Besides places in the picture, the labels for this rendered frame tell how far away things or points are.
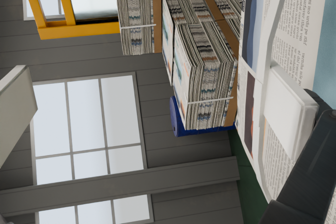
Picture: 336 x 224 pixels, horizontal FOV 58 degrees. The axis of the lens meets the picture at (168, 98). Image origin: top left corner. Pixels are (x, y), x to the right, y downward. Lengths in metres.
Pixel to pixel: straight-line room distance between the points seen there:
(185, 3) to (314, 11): 1.29
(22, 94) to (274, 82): 0.13
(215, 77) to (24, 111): 1.02
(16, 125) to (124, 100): 3.92
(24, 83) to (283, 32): 0.18
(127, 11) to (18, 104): 1.46
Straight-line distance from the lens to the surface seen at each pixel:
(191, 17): 1.38
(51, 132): 4.16
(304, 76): 0.23
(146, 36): 1.71
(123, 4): 1.60
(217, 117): 1.34
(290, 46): 0.24
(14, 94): 0.17
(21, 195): 4.10
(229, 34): 1.28
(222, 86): 1.21
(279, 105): 0.16
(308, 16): 0.22
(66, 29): 2.30
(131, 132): 4.03
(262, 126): 0.19
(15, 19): 4.74
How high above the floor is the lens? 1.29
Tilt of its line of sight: 8 degrees down
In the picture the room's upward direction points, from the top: 97 degrees counter-clockwise
